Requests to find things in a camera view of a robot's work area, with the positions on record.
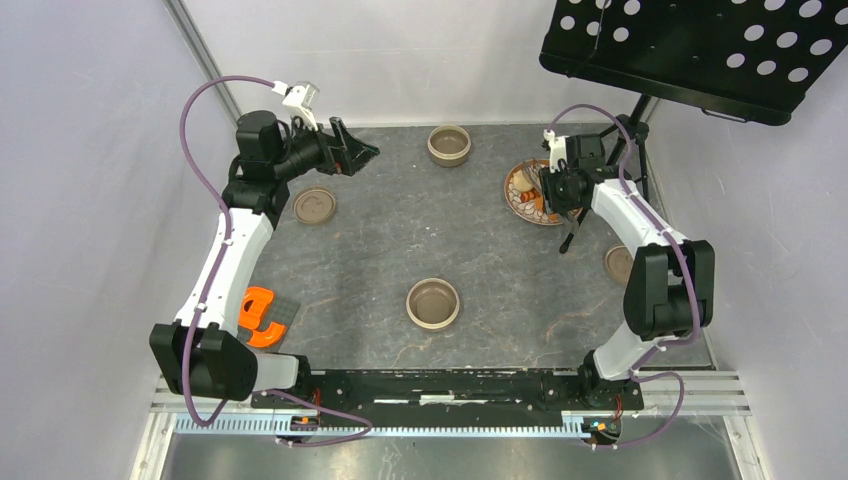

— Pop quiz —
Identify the near brown bowl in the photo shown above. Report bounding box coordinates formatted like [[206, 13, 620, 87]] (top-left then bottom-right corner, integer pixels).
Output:
[[405, 278, 461, 332]]

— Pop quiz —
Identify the brown bowl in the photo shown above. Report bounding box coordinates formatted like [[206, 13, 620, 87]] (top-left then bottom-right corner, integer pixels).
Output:
[[405, 278, 461, 332], [427, 125, 472, 168]]

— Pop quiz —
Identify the black music stand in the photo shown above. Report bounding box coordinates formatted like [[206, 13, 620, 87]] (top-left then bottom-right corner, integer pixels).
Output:
[[539, 0, 848, 215]]

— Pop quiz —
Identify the brown lid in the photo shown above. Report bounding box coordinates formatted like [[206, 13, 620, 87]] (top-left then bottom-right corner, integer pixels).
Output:
[[603, 244, 633, 286], [292, 186, 337, 225]]

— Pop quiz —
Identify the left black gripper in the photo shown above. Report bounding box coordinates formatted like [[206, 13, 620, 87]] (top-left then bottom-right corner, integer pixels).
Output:
[[271, 113, 378, 182]]

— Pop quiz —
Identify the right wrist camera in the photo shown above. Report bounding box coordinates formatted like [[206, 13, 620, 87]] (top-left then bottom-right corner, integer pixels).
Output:
[[543, 129, 569, 173]]

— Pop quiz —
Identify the right brown lid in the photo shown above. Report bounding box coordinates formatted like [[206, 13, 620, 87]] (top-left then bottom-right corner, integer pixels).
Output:
[[603, 244, 633, 286]]

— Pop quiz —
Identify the far brown bowl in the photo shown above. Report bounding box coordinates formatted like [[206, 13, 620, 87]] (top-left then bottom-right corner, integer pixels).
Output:
[[427, 125, 472, 168]]

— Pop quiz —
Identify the patterned orange plate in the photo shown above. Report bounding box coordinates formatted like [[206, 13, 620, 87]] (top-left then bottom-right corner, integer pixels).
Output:
[[504, 159, 565, 226]]

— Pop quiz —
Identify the left brown lid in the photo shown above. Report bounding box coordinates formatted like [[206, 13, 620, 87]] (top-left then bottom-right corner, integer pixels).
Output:
[[292, 186, 337, 225]]

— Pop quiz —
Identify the grey lego baseplate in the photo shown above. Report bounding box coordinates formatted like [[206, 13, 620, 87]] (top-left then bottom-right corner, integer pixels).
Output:
[[237, 297, 300, 350]]

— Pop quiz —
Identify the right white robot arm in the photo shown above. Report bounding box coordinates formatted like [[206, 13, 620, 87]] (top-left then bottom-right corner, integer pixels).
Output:
[[539, 130, 715, 408]]

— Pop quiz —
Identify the round bread bun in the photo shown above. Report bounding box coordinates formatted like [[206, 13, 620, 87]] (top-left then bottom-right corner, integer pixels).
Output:
[[512, 169, 534, 193]]

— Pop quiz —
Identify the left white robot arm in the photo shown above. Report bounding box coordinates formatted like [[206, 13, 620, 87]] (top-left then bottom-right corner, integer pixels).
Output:
[[149, 110, 380, 401]]

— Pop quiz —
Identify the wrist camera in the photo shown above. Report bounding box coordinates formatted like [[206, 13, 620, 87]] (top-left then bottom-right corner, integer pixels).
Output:
[[272, 81, 320, 131], [543, 129, 569, 173]]

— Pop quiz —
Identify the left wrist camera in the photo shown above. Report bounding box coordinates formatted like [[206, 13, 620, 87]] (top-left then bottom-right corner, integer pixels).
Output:
[[272, 81, 320, 131]]

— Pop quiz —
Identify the orange fried food piece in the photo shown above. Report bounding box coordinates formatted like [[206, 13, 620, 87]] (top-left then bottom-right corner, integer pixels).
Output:
[[532, 197, 562, 225]]

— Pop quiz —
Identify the orange horseshoe toy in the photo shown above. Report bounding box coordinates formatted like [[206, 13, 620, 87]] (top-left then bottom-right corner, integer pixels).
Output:
[[239, 286, 288, 349]]

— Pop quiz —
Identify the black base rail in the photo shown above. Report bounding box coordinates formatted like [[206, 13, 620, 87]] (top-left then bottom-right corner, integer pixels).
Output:
[[289, 368, 644, 428]]

